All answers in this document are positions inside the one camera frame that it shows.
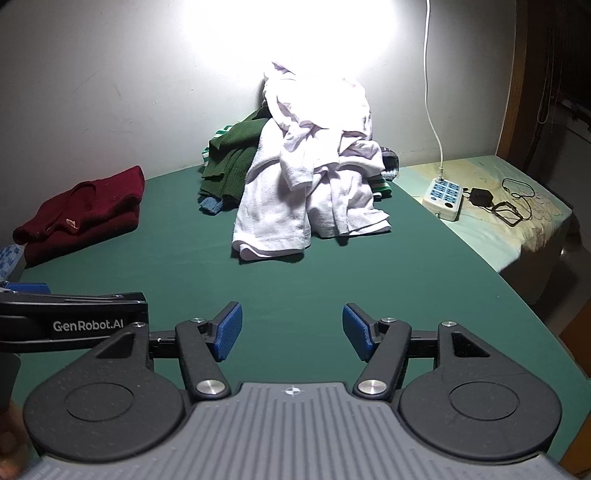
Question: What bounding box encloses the cartoon printed bed sheet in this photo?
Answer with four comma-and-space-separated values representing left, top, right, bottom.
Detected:
392, 154, 574, 273

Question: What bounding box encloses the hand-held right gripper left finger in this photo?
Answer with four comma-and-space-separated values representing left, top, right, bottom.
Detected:
95, 301, 243, 400

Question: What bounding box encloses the person's left hand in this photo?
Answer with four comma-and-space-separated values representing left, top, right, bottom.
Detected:
0, 401, 29, 479

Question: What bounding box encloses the white power cable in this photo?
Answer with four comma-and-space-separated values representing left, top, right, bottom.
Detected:
422, 0, 447, 182

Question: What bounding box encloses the maroon sweater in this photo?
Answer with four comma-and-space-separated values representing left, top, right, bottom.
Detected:
13, 165, 147, 269

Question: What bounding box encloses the black charger with cables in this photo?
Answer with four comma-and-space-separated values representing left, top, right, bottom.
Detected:
489, 177, 535, 230

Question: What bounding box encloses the green blanket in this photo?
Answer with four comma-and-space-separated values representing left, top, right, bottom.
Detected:
8, 164, 587, 480

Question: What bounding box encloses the white power strip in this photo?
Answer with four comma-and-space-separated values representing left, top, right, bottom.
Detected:
423, 177, 464, 223

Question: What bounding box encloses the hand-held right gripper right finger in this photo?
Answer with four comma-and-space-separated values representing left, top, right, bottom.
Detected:
342, 302, 493, 400

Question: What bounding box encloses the wooden door frame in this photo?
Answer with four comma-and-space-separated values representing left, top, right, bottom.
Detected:
495, 0, 531, 172

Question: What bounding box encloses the grey knit sweater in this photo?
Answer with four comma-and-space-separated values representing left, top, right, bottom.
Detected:
381, 147, 401, 180

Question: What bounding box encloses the white shirt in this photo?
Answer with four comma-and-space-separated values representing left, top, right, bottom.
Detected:
231, 60, 393, 265

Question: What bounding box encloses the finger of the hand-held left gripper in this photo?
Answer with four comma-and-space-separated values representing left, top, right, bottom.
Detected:
0, 282, 144, 304

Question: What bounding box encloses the green cream thin-striped garment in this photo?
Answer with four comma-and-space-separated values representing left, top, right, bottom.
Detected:
202, 121, 394, 200

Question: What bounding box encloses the blue patterned pillow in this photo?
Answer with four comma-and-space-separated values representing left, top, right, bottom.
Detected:
0, 244, 25, 283

